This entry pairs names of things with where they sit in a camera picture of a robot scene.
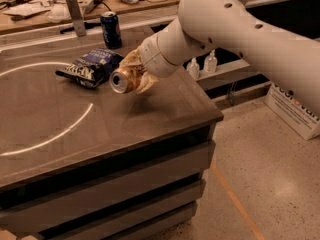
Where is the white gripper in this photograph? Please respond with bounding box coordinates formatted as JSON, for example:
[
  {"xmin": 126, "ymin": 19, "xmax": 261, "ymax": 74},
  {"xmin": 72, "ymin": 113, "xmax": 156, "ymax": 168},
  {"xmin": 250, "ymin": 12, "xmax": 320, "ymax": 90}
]
[{"xmin": 119, "ymin": 32, "xmax": 178, "ymax": 94}]

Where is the orange soda can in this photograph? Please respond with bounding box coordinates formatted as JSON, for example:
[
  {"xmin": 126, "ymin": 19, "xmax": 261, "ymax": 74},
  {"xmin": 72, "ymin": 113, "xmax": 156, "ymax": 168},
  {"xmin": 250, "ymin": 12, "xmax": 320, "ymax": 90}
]
[{"xmin": 109, "ymin": 68, "xmax": 140, "ymax": 94}]

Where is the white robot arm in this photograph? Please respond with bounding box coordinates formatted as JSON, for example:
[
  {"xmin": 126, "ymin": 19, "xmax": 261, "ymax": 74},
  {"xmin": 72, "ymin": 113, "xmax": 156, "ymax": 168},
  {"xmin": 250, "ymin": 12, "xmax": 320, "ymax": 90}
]
[{"xmin": 110, "ymin": 0, "xmax": 320, "ymax": 114}]

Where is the blue soda can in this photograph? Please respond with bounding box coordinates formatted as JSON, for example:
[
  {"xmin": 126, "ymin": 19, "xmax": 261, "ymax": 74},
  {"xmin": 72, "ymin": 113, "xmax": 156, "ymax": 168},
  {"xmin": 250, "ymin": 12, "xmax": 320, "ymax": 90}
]
[{"xmin": 100, "ymin": 11, "xmax": 122, "ymax": 49}]

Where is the clear bottle left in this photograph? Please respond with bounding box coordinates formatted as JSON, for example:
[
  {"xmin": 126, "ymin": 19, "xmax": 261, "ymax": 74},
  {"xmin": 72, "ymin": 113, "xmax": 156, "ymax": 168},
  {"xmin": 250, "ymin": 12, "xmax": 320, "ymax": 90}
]
[{"xmin": 186, "ymin": 58, "xmax": 200, "ymax": 80}]

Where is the clear bottle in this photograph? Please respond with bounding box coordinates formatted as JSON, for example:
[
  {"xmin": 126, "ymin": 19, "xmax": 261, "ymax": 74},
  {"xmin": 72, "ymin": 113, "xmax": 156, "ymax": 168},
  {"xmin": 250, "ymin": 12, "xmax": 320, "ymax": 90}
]
[
  {"xmin": 203, "ymin": 50, "xmax": 217, "ymax": 73},
  {"xmin": 186, "ymin": 58, "xmax": 200, "ymax": 80}
]

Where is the dark blue chip bag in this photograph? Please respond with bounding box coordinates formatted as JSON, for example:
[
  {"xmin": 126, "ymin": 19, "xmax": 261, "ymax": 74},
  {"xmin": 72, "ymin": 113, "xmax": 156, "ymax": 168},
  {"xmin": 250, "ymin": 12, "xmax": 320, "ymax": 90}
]
[{"xmin": 56, "ymin": 48, "xmax": 123, "ymax": 89}]

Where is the clear bottle right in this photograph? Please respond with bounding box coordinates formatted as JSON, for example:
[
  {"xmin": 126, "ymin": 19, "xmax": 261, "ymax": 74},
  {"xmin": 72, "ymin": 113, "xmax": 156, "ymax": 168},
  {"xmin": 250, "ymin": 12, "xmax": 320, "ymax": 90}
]
[{"xmin": 203, "ymin": 50, "xmax": 217, "ymax": 73}]

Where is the grey table drawer cabinet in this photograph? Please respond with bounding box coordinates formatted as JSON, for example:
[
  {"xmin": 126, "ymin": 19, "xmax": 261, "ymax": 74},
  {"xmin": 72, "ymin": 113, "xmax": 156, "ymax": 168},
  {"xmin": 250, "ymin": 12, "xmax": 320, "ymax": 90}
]
[{"xmin": 1, "ymin": 125, "xmax": 215, "ymax": 240}]

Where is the white paper sheet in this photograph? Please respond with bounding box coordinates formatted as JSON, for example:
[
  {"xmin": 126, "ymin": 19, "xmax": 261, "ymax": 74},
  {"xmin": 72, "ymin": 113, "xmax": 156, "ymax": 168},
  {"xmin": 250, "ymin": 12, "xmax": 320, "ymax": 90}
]
[{"xmin": 4, "ymin": 3, "xmax": 51, "ymax": 16}]

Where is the white cardboard box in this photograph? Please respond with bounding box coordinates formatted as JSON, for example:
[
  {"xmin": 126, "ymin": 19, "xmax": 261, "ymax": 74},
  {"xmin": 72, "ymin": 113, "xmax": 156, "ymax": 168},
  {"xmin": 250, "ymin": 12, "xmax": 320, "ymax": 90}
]
[{"xmin": 265, "ymin": 84, "xmax": 320, "ymax": 140}]

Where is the metal bracket post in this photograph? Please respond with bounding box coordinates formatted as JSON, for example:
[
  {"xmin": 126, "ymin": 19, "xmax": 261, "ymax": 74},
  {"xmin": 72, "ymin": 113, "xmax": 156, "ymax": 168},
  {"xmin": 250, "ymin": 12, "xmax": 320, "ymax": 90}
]
[{"xmin": 65, "ymin": 0, "xmax": 86, "ymax": 37}]

